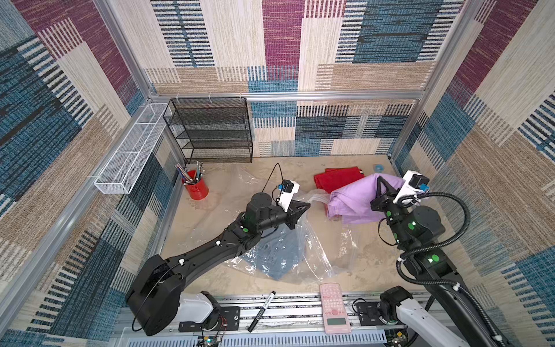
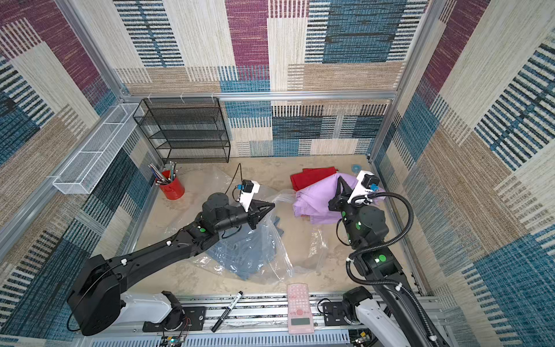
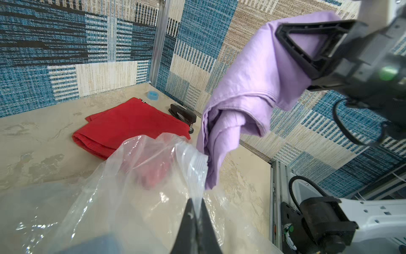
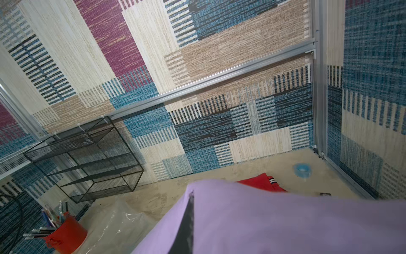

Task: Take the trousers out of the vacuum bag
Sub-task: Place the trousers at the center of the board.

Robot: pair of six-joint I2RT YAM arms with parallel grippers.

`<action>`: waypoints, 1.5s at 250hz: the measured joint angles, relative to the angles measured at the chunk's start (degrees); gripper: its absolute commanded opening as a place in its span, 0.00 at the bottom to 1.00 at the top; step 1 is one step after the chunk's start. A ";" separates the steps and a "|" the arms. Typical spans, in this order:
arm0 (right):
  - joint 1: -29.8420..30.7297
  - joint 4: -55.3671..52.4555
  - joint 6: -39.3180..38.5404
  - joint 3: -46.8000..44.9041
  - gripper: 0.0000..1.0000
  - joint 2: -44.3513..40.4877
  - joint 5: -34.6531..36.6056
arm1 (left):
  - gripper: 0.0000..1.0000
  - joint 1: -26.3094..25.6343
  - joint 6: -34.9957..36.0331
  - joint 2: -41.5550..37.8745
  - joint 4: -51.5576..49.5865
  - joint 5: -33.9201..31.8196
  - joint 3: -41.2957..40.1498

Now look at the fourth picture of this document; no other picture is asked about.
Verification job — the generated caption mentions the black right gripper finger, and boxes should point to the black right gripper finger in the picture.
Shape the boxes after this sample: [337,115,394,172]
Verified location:
[169,192,195,254]

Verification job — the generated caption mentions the lilac trousers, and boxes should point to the lilac trousers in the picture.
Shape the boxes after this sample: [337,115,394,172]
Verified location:
[134,179,406,254]

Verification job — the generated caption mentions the clear plastic vacuum bag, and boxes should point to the clear plastic vacuum bag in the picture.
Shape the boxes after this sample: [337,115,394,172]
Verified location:
[74,201,157,254]

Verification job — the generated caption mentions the red trousers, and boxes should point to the red trousers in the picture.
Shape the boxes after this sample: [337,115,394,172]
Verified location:
[238,173,287,193]

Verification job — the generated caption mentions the red pen cup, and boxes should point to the red pen cup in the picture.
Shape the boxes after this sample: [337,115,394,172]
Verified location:
[44,212,88,254]

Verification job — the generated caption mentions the black wire mesh shelf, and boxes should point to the black wire mesh shelf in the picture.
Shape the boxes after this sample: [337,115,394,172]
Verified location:
[24,117,144,204]

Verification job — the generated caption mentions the white wire mesh basket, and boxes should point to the white wire mesh basket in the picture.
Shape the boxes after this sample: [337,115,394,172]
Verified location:
[1,143,38,180]

